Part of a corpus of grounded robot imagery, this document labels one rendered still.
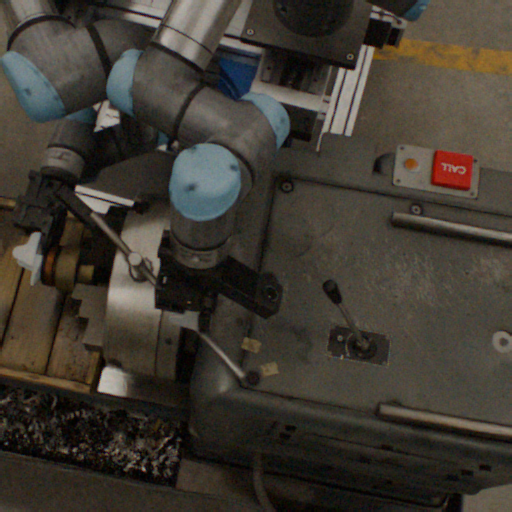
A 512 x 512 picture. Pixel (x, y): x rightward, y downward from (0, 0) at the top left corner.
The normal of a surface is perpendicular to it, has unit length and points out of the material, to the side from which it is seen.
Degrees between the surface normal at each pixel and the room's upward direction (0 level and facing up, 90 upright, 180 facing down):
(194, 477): 0
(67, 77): 39
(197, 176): 14
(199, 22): 34
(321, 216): 0
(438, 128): 0
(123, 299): 29
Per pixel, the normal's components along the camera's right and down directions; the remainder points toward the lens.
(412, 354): -0.01, -0.36
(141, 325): -0.15, 0.36
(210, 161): 0.03, -0.56
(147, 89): -0.26, 0.07
